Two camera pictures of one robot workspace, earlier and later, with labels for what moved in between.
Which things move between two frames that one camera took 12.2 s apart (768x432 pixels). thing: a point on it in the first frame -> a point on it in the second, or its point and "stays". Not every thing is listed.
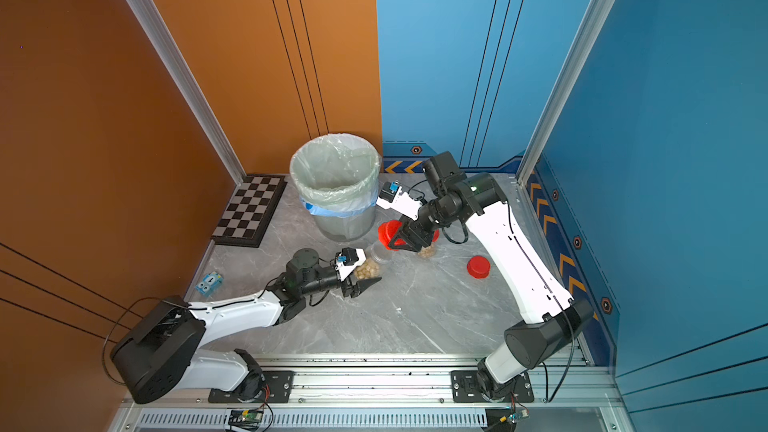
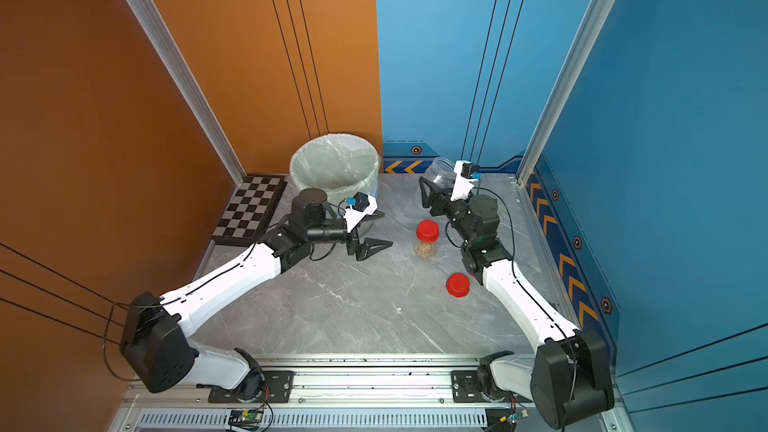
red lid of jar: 387,231 -> 458,285
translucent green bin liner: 336,174 stays
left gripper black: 361,286 -> 364,251
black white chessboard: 250,210 stays
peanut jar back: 428,251 stays
